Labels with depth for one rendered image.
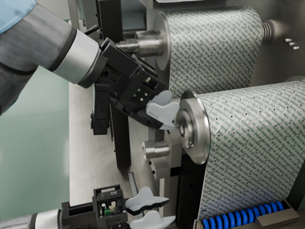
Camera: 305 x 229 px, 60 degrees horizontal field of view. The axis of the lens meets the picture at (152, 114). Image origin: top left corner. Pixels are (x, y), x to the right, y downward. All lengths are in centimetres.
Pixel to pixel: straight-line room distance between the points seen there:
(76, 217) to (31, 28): 32
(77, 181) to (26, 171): 147
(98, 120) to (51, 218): 20
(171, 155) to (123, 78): 22
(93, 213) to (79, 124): 69
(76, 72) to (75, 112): 84
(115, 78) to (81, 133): 69
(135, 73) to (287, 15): 48
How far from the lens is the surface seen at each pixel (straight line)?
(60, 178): 222
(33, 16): 39
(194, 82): 70
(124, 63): 43
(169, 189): 67
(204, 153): 49
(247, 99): 53
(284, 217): 69
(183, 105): 52
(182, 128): 52
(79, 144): 106
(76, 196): 88
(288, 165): 66
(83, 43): 40
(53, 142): 256
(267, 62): 85
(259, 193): 68
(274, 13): 83
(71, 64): 40
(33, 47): 39
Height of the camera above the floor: 157
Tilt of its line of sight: 35 degrees down
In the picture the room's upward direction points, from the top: straight up
